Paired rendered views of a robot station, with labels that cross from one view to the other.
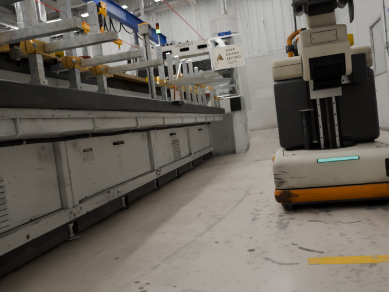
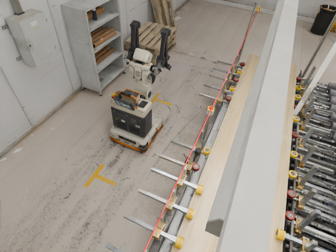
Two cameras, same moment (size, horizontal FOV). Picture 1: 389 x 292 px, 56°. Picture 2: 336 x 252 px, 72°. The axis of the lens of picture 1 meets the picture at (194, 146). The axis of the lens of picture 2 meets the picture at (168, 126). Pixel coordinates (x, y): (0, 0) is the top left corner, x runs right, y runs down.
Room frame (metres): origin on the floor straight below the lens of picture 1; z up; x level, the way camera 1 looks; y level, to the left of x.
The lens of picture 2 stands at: (4.50, 0.02, 2.85)
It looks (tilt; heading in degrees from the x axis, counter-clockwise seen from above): 46 degrees down; 187
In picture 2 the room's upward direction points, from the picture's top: 5 degrees clockwise
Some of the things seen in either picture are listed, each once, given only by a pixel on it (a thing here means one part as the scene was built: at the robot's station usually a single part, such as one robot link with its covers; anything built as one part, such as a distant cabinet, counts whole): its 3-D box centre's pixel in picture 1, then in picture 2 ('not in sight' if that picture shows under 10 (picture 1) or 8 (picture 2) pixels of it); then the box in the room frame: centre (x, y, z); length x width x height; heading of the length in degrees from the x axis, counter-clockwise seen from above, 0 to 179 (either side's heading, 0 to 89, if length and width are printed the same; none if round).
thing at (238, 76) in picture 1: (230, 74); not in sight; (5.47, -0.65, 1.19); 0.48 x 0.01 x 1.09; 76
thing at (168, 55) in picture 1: (172, 81); (190, 162); (3.06, 0.12, 0.87); 0.04 x 0.04 x 0.48; 76
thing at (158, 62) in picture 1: (120, 69); (213, 98); (1.87, 0.32, 0.82); 0.43 x 0.03 x 0.04; 76
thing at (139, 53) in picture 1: (96, 61); (218, 88); (1.62, 0.38, 0.82); 0.43 x 0.03 x 0.04; 76
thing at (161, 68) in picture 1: (162, 76); (198, 144); (2.82, 0.18, 0.89); 0.04 x 0.04 x 0.48; 76
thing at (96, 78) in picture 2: not in sight; (99, 45); (0.78, -1.79, 0.78); 0.90 x 0.45 x 1.55; 166
